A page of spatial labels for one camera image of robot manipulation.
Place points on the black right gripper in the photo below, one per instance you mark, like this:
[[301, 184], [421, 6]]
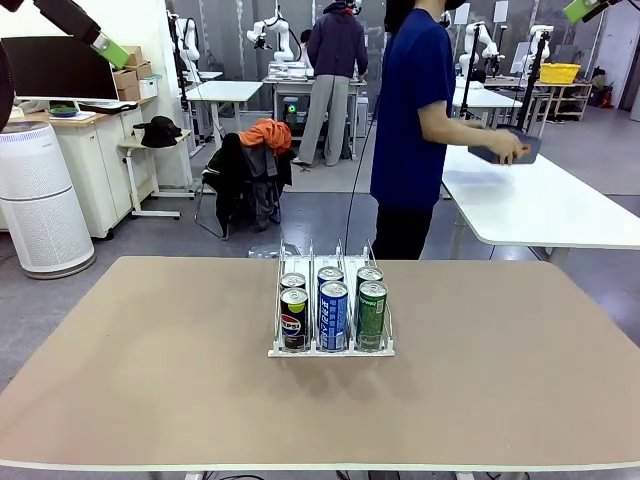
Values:
[[602, 9]]

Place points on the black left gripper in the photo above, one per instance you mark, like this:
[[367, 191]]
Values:
[[67, 17]]

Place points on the blue plastic bin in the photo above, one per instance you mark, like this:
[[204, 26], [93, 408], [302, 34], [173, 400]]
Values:
[[530, 156]]

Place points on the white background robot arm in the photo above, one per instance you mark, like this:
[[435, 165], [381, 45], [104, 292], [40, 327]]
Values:
[[280, 35], [472, 37], [189, 45], [542, 31]]

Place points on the person's right forearm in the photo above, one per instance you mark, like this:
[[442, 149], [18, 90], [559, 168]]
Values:
[[455, 132]]

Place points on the blue beverage can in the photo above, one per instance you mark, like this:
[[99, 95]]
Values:
[[333, 320], [330, 273]]

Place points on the white clear can dispenser rack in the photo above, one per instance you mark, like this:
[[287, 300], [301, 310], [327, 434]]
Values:
[[332, 354]]

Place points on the person's right hand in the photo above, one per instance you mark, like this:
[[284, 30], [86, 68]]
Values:
[[510, 147]]

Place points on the cardboard box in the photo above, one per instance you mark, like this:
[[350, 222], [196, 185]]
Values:
[[143, 71], [136, 54], [124, 79], [129, 92]]

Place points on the white box with teal lid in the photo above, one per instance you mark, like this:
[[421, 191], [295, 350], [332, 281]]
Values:
[[148, 88]]

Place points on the black keyboard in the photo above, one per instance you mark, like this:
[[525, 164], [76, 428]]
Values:
[[107, 106]]

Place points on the yellow plastic basket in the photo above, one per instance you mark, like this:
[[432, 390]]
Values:
[[560, 74]]

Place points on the green plate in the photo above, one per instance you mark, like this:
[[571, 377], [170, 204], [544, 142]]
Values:
[[63, 110]]

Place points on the light wooden shelf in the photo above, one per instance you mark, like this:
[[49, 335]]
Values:
[[560, 85]]

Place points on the black tripod stand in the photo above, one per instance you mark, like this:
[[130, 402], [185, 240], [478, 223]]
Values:
[[531, 85]]

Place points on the red fire extinguisher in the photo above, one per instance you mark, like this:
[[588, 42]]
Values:
[[605, 97]]

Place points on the black hat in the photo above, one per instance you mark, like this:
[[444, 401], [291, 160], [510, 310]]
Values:
[[160, 132]]

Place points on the white cabinet desk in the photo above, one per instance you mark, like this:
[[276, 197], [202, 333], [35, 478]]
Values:
[[100, 165]]

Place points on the white background desk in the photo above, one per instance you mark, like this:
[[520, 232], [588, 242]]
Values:
[[225, 90]]

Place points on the white background table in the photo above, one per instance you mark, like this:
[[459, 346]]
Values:
[[485, 97]]

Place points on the small white side table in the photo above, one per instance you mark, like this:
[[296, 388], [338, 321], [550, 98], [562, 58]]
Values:
[[131, 180]]

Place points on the thin black stand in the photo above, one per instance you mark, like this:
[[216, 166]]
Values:
[[467, 90]]

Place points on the orange jacket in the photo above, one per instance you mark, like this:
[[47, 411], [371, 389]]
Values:
[[265, 132]]

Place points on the white air purifier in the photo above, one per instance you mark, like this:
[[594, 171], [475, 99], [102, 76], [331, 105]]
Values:
[[45, 210]]

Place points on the grey workbench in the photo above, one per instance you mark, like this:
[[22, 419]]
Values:
[[287, 86]]

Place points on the black jacket on chair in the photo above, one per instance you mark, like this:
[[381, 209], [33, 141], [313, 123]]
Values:
[[230, 190]]

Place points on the computer tower with lights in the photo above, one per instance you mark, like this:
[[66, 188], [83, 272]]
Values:
[[292, 120]]

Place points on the large white table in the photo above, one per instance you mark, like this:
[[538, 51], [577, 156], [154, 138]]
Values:
[[540, 210]]

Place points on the person in blue shirt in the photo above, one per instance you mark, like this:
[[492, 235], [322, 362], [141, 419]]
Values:
[[405, 125]]

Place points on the background person in hoodie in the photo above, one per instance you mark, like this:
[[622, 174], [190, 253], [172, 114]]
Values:
[[335, 50]]

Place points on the black Pepsi can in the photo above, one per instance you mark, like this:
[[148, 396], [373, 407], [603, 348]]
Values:
[[292, 279], [293, 325]]

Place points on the green Chilsung cider can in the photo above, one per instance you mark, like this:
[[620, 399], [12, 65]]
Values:
[[369, 273], [371, 320]]

